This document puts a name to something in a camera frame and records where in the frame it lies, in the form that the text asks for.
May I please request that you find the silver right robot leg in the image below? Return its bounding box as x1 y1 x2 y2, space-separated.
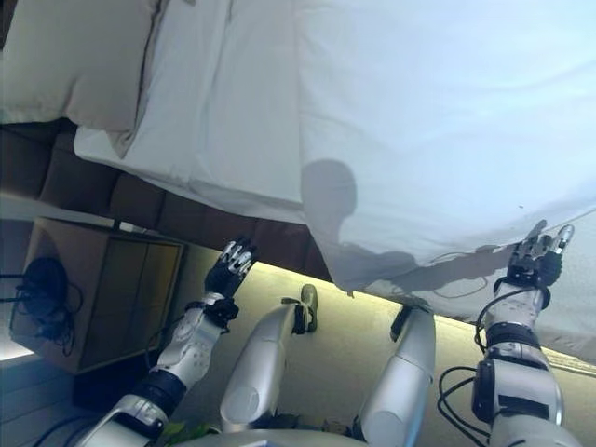
355 305 438 442

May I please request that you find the grey robot torso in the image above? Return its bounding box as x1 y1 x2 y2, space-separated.
175 424 596 447

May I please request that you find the silver left robot leg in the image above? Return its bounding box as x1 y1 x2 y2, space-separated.
218 283 319 433

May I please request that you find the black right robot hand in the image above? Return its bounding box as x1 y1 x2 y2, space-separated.
506 222 576 291

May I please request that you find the wooden nightstand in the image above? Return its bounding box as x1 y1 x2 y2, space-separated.
8 215 186 374

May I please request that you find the large beige pillow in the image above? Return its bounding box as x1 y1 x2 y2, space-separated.
0 0 165 160

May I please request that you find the white duvet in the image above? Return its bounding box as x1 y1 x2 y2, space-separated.
294 0 596 300

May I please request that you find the white bed sheet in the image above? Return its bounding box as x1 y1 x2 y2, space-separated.
73 0 309 225

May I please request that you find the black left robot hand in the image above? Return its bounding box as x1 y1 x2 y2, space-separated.
203 234 257 300

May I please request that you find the black cable bundle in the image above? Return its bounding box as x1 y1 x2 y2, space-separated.
0 254 86 351

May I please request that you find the silver robot leg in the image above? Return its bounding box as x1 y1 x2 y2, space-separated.
355 305 438 442
218 283 319 433

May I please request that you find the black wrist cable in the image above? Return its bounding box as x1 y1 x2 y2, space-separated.
439 278 497 426

